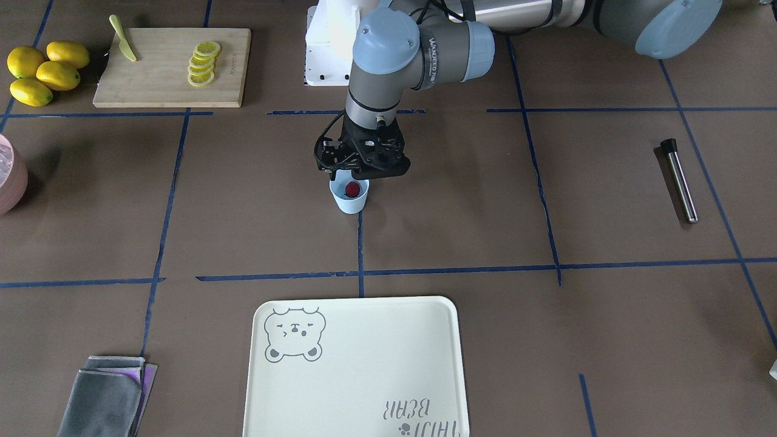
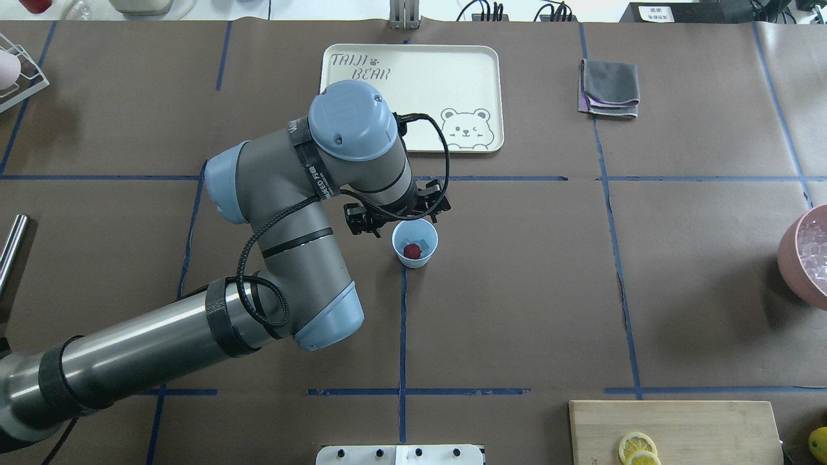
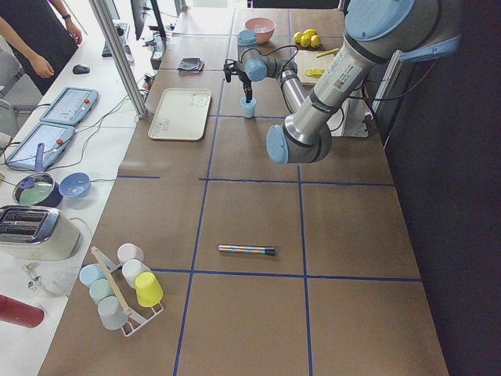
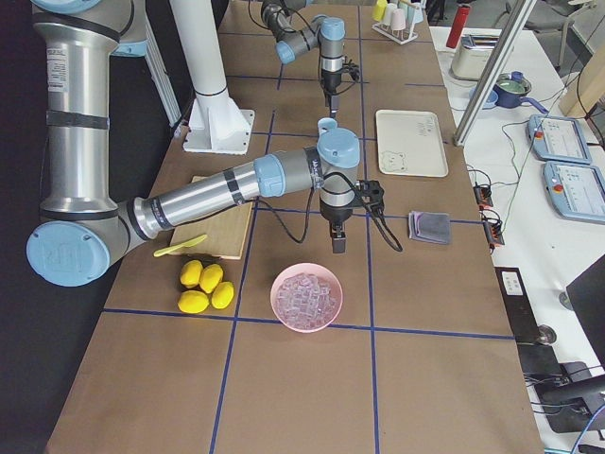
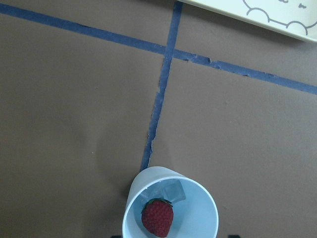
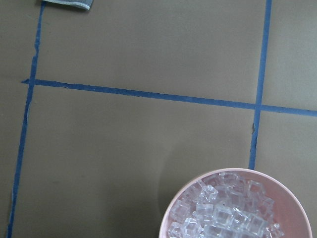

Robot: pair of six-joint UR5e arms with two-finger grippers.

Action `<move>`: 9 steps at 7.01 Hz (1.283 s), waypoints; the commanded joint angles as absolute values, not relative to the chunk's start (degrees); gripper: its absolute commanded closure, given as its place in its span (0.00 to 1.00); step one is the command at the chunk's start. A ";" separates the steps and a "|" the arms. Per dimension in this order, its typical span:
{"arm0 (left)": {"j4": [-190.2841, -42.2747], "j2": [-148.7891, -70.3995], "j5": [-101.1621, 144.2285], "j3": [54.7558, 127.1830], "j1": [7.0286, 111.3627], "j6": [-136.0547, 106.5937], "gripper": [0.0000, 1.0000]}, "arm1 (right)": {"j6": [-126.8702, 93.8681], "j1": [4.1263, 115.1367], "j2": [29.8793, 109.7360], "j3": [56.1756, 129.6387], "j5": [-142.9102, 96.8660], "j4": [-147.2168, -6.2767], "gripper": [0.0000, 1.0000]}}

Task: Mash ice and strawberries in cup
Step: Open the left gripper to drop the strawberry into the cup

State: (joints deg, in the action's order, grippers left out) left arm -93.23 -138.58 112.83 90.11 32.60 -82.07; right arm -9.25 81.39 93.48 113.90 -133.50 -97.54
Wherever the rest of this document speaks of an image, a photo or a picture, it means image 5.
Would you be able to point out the ice cube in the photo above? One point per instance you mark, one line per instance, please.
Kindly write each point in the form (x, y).
(144, 198)
(172, 190)

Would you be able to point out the light blue plastic cup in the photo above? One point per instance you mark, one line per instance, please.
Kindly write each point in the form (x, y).
(195, 214)

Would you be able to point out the red strawberry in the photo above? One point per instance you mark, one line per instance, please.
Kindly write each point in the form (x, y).
(157, 217)

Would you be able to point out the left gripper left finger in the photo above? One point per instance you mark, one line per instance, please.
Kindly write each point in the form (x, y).
(116, 236)

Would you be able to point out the cream bear serving tray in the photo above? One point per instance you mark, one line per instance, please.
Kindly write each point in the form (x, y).
(293, 18)

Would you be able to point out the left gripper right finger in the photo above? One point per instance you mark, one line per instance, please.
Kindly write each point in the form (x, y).
(233, 236)

